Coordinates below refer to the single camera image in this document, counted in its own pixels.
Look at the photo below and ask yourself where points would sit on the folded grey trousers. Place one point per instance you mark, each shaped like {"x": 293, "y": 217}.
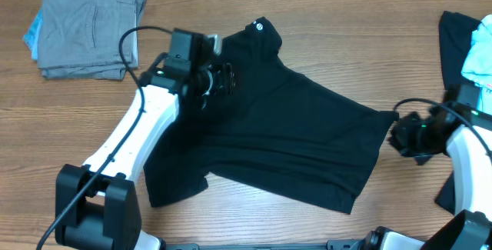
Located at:
{"x": 84, "y": 38}

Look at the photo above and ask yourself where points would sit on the black garment at right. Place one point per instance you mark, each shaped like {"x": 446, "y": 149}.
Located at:
{"x": 455, "y": 33}

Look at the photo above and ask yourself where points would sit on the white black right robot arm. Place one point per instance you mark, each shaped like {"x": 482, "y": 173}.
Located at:
{"x": 459, "y": 130}

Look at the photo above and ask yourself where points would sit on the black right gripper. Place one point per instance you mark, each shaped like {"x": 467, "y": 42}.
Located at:
{"x": 402, "y": 135}

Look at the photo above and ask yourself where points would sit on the folded light blue garment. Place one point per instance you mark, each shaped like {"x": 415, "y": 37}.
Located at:
{"x": 31, "y": 37}

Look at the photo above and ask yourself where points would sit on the black t-shirt with logo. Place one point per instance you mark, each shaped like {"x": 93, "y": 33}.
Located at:
{"x": 278, "y": 131}

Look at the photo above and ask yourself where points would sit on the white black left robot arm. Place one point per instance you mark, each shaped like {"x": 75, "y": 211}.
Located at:
{"x": 96, "y": 204}

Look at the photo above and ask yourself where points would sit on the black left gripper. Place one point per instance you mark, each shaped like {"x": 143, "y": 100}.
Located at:
{"x": 222, "y": 71}

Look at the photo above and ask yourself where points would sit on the light blue printed shirt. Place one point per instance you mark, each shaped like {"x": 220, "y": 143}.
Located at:
{"x": 477, "y": 65}

